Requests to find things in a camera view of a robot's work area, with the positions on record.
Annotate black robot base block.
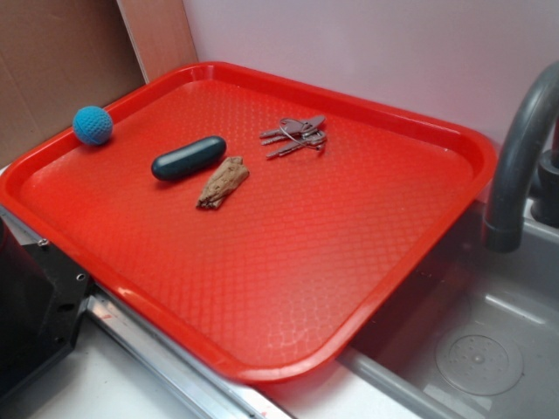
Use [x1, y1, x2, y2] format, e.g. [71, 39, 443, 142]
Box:
[1, 223, 93, 402]

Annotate blue knitted ball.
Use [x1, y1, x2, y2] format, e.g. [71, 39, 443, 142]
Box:
[72, 106, 114, 146]

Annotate brown cardboard panel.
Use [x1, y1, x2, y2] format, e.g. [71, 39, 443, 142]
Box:
[1, 1, 144, 166]

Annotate dark faucet handle knob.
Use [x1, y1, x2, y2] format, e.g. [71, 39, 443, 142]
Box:
[530, 124, 558, 228]

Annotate light wooden board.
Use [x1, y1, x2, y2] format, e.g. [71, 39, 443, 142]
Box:
[117, 0, 198, 83]

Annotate red plastic tray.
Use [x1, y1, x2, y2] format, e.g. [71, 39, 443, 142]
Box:
[1, 63, 496, 383]

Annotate silver metal rail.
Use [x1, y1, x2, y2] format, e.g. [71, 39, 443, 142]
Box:
[0, 204, 280, 419]

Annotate grey plastic sink basin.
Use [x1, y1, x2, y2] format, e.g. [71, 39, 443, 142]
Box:
[340, 204, 558, 418]

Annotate dark teal oblong case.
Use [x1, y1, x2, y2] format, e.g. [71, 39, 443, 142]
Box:
[151, 135, 227, 181]

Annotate silver keys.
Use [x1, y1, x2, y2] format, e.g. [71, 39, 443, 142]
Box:
[259, 114, 327, 160]

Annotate grey curved faucet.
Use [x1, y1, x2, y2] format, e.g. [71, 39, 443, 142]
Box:
[481, 62, 558, 252]

